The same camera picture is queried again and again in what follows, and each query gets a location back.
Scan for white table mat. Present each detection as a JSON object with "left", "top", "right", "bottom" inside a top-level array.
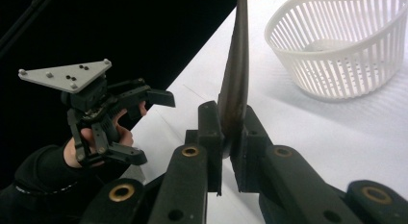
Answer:
[{"left": 121, "top": 0, "right": 408, "bottom": 224}]

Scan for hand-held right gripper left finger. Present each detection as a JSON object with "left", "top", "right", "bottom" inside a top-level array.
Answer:
[{"left": 146, "top": 100, "right": 224, "bottom": 224}]

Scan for white plastic basket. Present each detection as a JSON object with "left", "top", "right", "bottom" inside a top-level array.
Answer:
[{"left": 264, "top": 0, "right": 408, "bottom": 102}]

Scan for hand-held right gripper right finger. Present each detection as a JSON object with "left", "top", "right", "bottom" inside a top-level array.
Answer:
[{"left": 229, "top": 104, "right": 365, "bottom": 224}]

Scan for black kitchen knife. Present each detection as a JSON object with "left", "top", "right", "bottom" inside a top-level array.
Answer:
[{"left": 217, "top": 0, "right": 251, "bottom": 160}]

